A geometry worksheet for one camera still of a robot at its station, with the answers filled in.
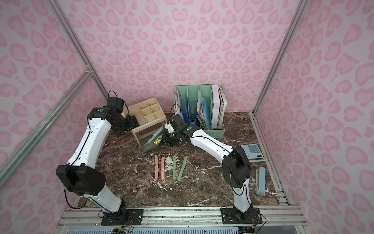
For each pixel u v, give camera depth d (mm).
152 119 851
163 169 900
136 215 734
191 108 1172
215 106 926
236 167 480
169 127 782
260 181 784
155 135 861
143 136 861
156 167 903
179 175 866
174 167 903
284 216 752
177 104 909
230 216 722
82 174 445
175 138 705
